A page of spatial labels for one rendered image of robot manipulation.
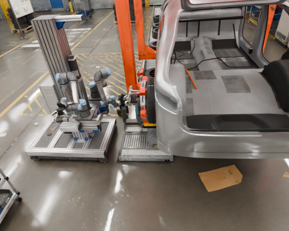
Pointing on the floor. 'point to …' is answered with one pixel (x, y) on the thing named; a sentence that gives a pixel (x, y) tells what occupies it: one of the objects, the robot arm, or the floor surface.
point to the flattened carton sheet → (221, 178)
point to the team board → (21, 10)
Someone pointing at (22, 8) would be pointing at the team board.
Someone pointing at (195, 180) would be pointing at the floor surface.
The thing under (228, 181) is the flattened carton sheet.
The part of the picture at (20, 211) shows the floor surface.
